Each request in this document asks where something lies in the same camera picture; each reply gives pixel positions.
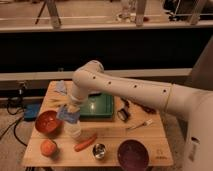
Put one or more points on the wooden folding table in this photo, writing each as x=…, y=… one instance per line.
x=111, y=134

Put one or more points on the blue sponge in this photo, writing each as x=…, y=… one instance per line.
x=65, y=115

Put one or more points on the small metal cup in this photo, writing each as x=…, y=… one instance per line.
x=99, y=151

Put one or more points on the dark grape bunch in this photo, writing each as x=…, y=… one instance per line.
x=148, y=110

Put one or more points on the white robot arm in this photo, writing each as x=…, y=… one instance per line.
x=190, y=104

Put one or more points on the orange round fruit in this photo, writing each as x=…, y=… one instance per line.
x=48, y=148

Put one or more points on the orange carrot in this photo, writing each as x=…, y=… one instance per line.
x=85, y=143

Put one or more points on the yellow banana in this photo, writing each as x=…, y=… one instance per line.
x=57, y=103

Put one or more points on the silver fork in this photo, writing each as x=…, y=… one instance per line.
x=145, y=123

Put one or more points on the blue crumpled cloth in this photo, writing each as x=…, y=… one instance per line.
x=61, y=87

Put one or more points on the yellowish translucent gripper body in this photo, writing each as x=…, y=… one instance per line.
x=72, y=107

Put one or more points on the white cup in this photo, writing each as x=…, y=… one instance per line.
x=73, y=129

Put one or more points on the blue box on floor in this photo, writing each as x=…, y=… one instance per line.
x=31, y=111

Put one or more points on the green plastic tray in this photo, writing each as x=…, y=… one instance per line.
x=98, y=106

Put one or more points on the red bowl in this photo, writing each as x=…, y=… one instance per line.
x=47, y=122

